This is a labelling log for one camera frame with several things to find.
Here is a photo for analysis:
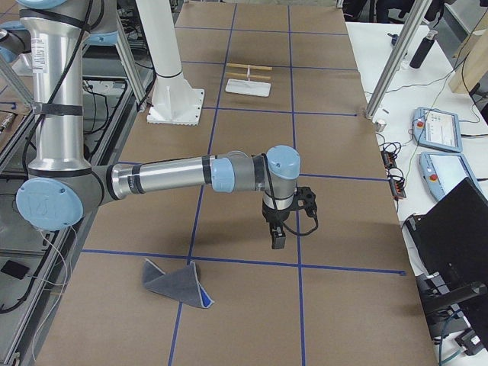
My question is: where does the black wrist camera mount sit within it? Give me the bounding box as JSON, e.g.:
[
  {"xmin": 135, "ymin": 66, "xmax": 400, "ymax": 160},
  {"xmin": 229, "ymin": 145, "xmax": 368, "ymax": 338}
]
[{"xmin": 297, "ymin": 186, "xmax": 317, "ymax": 218}]

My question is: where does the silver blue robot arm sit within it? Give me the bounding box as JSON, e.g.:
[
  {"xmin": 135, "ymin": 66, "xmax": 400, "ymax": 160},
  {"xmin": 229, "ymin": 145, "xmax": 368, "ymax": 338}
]
[
  {"xmin": 16, "ymin": 1, "xmax": 306, "ymax": 249},
  {"xmin": 1, "ymin": 21, "xmax": 31, "ymax": 63}
]

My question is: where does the black phone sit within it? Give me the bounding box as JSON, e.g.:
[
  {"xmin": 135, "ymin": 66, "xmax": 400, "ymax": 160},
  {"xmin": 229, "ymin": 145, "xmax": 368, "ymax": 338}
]
[{"xmin": 1, "ymin": 260, "xmax": 30, "ymax": 280}]

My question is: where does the grey blue towel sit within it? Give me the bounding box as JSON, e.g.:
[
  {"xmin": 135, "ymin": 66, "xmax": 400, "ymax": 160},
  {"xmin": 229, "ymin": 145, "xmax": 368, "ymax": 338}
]
[{"xmin": 142, "ymin": 258, "xmax": 214, "ymax": 309}]

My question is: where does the white wooden towel rack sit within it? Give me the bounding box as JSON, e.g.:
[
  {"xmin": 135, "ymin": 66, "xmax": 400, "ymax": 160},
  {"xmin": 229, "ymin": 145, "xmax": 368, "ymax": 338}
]
[{"xmin": 225, "ymin": 63, "xmax": 273, "ymax": 98}]

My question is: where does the aluminium frame post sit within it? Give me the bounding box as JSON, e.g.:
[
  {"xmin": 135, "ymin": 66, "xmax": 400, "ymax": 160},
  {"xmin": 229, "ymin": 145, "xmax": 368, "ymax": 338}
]
[{"xmin": 364, "ymin": 0, "xmax": 432, "ymax": 120}]

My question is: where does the black water bottle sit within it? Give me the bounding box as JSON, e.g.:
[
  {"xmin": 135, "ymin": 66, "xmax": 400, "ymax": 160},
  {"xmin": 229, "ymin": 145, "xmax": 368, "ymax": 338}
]
[{"xmin": 409, "ymin": 30, "xmax": 438, "ymax": 69}]

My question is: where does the lower teach pendant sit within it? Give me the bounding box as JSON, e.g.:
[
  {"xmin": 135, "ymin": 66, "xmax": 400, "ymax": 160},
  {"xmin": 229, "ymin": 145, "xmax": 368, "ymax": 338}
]
[{"xmin": 419, "ymin": 152, "xmax": 480, "ymax": 201}]

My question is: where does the black laptop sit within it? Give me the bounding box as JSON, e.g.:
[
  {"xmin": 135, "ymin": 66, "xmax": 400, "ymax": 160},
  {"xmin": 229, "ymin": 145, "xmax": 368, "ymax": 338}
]
[{"xmin": 406, "ymin": 178, "xmax": 487, "ymax": 345}]

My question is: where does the upper teach pendant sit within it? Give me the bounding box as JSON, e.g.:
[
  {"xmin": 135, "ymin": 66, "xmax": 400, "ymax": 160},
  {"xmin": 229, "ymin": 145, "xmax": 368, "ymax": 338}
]
[{"xmin": 412, "ymin": 107, "xmax": 463, "ymax": 153}]

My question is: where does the teach pendant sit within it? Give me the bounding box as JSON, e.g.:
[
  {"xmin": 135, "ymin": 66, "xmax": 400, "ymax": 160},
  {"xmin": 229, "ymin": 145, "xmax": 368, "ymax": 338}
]
[
  {"xmin": 412, "ymin": 107, "xmax": 463, "ymax": 153},
  {"xmin": 419, "ymin": 152, "xmax": 480, "ymax": 201}
]

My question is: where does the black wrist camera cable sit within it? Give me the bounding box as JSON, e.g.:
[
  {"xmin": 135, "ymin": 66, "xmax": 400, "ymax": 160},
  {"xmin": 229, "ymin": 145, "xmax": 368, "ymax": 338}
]
[{"xmin": 262, "ymin": 152, "xmax": 319, "ymax": 237}]

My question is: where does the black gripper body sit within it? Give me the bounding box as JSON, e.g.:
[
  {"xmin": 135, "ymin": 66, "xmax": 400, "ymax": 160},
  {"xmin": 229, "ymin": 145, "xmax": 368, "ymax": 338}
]
[{"xmin": 262, "ymin": 196, "xmax": 297, "ymax": 230}]

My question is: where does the black cable hub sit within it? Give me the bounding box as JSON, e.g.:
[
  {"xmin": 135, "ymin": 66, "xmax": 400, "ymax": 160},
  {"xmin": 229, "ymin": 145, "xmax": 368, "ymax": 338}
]
[
  {"xmin": 388, "ymin": 177, "xmax": 406, "ymax": 201},
  {"xmin": 380, "ymin": 151, "xmax": 397, "ymax": 169}
]

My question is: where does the wooden board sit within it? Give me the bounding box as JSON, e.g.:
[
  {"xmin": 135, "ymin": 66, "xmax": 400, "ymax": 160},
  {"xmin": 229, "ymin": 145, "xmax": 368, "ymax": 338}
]
[{"xmin": 449, "ymin": 21, "xmax": 487, "ymax": 94}]

